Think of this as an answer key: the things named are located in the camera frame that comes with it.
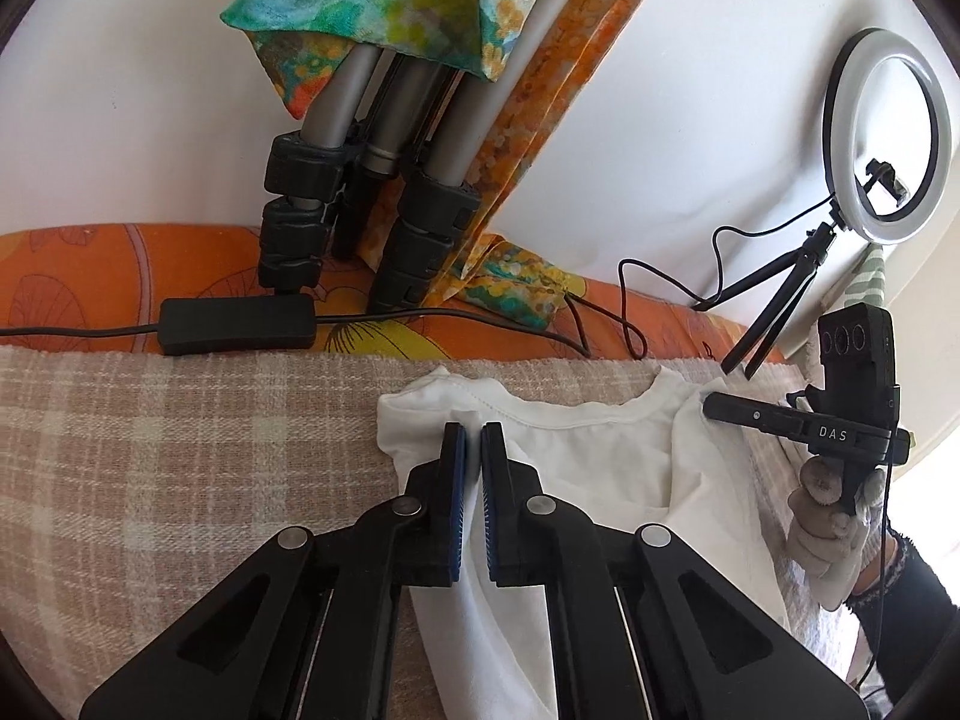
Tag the colourful floral scarf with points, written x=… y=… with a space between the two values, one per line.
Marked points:
x=390 y=0

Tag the white t-shirt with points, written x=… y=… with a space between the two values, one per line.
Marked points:
x=600 y=450

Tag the black phone holder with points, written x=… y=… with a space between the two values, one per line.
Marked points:
x=889 y=180

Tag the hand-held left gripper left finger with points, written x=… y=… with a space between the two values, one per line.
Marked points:
x=455 y=495

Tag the silver tripod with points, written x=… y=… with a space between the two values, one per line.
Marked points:
x=394 y=135

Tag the green patterned cushion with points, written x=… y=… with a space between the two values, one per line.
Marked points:
x=870 y=281

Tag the person's right forearm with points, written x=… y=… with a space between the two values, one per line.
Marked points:
x=915 y=600

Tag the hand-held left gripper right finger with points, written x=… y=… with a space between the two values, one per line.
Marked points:
x=491 y=502

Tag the person's right hand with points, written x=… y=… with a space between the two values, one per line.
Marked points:
x=817 y=547

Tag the orange patterned sheet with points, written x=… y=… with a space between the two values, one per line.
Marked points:
x=90 y=270

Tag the pink plaid blanket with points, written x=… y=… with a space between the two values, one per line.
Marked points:
x=187 y=465

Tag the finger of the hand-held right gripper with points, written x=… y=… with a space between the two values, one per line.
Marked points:
x=750 y=414

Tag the small black tripod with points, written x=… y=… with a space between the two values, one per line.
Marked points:
x=780 y=292

